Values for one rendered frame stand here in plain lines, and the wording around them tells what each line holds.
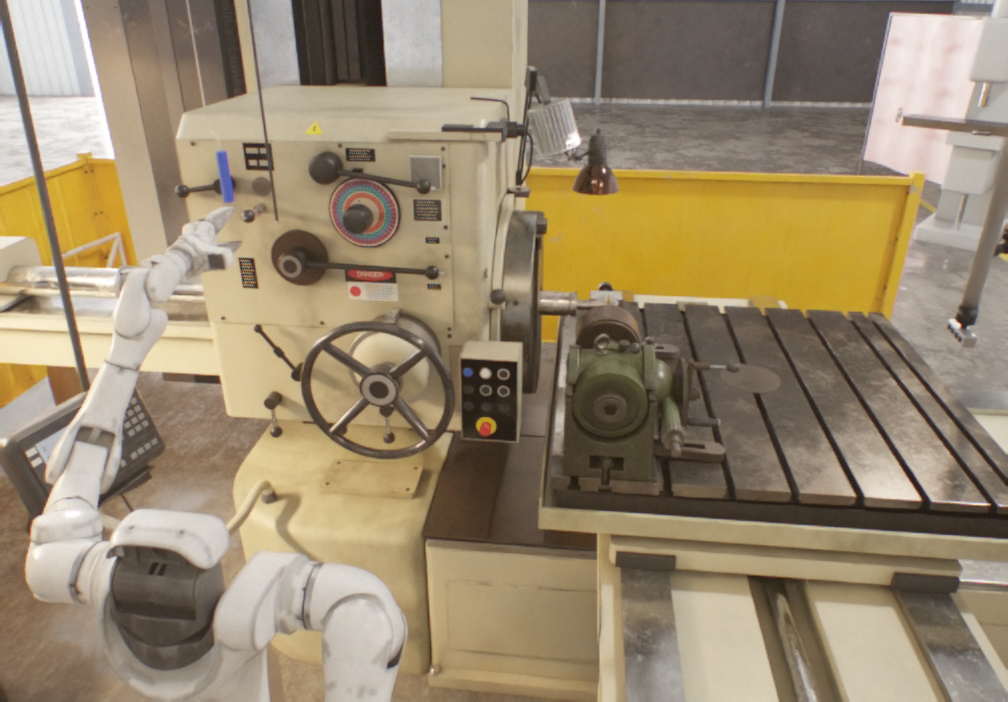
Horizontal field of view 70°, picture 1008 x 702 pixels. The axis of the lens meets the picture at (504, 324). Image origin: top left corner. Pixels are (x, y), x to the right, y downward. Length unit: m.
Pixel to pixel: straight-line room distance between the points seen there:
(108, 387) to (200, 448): 2.68
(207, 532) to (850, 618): 1.66
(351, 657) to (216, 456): 3.12
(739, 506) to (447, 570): 0.94
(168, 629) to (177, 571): 0.07
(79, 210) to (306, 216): 3.32
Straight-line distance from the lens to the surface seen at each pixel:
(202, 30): 2.66
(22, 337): 2.89
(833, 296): 4.65
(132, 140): 2.85
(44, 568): 1.18
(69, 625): 3.36
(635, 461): 1.93
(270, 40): 2.55
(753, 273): 4.48
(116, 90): 2.84
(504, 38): 2.37
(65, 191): 5.03
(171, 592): 0.98
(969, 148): 7.68
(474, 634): 2.61
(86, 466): 1.45
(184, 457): 4.09
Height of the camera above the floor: 2.16
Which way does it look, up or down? 25 degrees down
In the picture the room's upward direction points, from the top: straight up
